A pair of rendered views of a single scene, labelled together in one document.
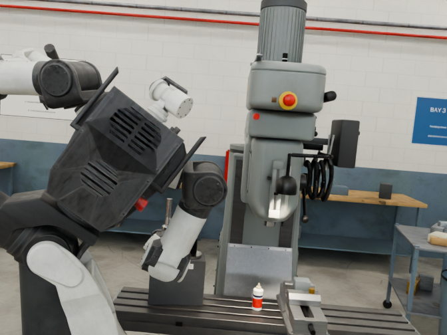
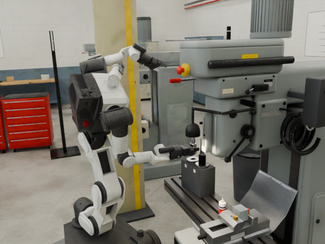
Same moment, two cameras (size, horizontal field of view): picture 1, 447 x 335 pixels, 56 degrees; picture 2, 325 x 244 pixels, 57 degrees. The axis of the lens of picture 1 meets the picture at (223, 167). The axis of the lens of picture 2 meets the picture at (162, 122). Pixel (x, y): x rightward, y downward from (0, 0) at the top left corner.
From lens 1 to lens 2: 1.64 m
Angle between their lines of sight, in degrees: 66
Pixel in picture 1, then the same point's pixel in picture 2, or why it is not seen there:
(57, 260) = (82, 140)
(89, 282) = (90, 152)
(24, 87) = not seen: hidden behind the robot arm
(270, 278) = (272, 206)
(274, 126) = (202, 86)
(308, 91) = (193, 62)
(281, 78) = (184, 53)
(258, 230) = (276, 166)
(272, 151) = (208, 103)
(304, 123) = (213, 84)
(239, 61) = not seen: outside the picture
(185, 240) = (113, 145)
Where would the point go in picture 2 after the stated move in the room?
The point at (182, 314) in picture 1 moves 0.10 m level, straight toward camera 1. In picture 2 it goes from (183, 196) to (169, 200)
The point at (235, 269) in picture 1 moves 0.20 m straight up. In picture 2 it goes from (256, 190) to (257, 160)
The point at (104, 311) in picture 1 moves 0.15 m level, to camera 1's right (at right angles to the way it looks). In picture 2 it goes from (98, 167) to (103, 176)
